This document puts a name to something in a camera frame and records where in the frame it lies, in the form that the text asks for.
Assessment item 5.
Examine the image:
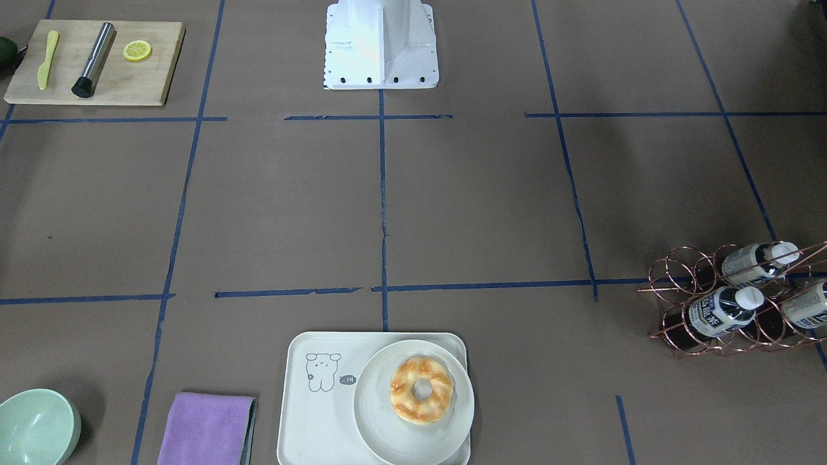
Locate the tea bottle white cap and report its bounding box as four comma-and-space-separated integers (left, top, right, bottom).
686, 286, 766, 342

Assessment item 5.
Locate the cream serving tray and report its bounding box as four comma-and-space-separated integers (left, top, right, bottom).
277, 331, 471, 465

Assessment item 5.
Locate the tea bottle upper rack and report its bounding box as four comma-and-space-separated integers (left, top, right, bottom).
720, 242, 801, 288

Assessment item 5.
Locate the tea bottle rack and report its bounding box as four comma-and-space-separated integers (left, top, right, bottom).
720, 242, 801, 288
782, 279, 826, 329

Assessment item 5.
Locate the glazed donut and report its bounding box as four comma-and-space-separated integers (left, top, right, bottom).
389, 356, 454, 426

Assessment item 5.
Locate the white round plate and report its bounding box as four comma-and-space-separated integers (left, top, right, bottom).
353, 333, 475, 464

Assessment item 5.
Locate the purple folded cloth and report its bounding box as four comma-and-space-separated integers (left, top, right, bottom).
157, 392, 257, 464

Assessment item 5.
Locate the lemon slice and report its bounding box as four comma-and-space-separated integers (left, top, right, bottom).
122, 39, 153, 62

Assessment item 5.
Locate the steel muddler black tip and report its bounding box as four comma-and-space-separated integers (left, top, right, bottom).
71, 23, 116, 98

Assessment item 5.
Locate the wooden cutting board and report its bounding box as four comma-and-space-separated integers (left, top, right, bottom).
4, 19, 185, 106

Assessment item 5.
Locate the yellow plastic knife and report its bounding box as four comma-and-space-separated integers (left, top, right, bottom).
37, 30, 59, 90

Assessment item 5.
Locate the mint green bowl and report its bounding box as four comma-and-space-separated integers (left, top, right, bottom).
1, 388, 81, 464

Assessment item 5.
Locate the dark green fruit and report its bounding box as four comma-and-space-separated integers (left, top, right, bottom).
0, 36, 19, 67

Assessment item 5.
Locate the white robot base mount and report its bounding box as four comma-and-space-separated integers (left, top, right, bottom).
323, 1, 440, 90

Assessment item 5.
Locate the copper wire bottle rack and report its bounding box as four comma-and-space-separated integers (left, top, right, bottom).
642, 242, 825, 357

